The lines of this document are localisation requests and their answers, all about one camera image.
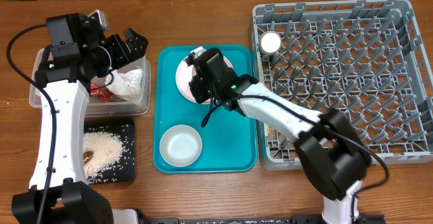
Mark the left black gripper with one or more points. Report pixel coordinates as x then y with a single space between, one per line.
122 55

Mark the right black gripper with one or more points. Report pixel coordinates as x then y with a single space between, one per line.
199 95

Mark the white napkin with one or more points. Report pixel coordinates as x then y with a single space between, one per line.
126 86

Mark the white bowl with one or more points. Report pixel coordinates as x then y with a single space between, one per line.
180 146

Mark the red ketchup packet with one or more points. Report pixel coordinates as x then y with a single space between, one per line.
101 93

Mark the white paper cup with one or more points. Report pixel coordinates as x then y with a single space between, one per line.
269 42

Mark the rice and food scrap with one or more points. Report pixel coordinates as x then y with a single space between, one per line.
101 149

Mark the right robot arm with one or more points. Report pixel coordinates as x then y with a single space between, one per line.
330 151

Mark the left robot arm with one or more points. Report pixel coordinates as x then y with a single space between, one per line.
79 51

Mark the grey dishwasher rack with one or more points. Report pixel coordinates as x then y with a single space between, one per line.
365 58

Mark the pink round plate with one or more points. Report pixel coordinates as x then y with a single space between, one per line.
184 75

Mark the teal plastic tray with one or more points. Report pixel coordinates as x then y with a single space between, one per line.
229 139

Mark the clear plastic bin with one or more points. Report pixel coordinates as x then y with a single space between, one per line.
120 107

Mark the black plastic tray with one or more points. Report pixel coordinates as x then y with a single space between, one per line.
125 173

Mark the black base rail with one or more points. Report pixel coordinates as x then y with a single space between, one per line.
295 219

